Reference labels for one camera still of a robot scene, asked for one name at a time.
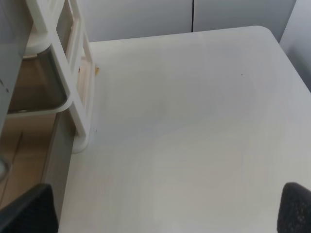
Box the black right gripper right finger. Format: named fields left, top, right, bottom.
left=277, top=183, right=311, bottom=233

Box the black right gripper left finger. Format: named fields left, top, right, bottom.
left=0, top=183, right=59, bottom=233

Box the smoky drawer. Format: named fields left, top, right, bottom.
left=0, top=111, right=76, bottom=217
left=7, top=46, right=72, bottom=117

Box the white plastic drawer cabinet frame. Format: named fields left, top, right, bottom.
left=24, top=0, right=98, bottom=154

